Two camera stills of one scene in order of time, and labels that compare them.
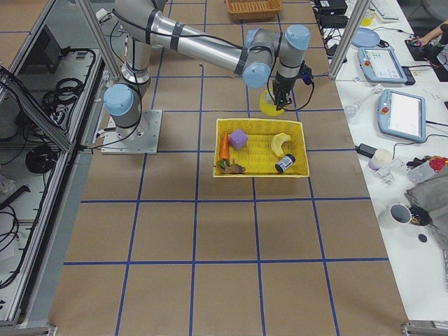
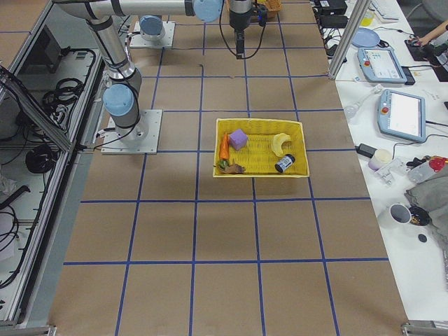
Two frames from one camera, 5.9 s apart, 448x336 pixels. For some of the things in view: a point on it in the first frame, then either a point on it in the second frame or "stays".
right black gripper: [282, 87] → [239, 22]
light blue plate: [365, 37] stays
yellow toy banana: [277, 141] stays
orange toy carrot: [224, 153] stays
